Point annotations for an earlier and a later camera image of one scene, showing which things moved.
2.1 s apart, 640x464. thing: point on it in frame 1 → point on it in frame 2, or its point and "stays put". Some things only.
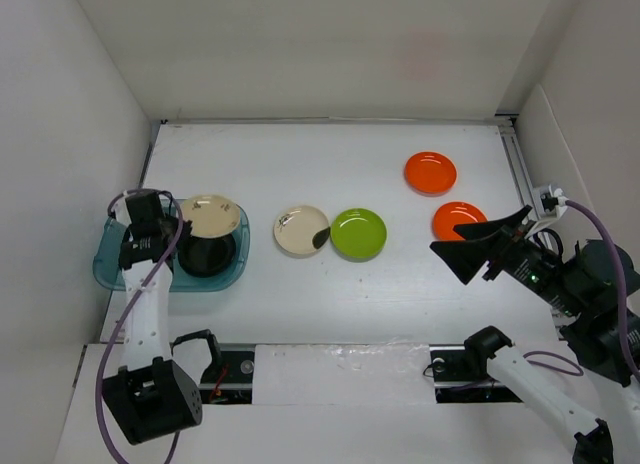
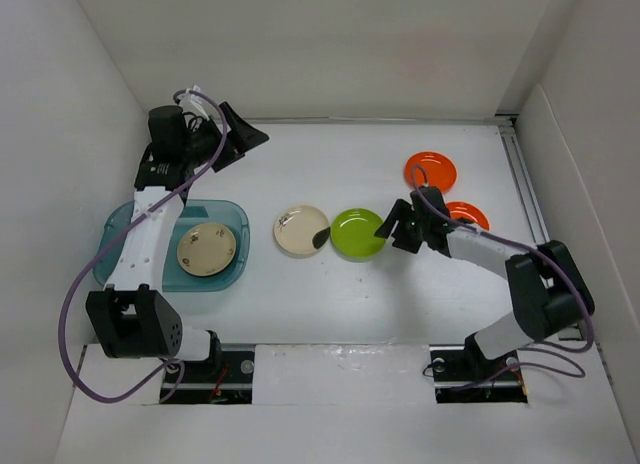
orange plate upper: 430,173 stays put
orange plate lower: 447,215 stays put
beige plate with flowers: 212,215 → 206,249
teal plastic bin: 109,274 stays put
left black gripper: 184,228 → 242,136
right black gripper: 497,236 → 401,210
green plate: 358,234 stays put
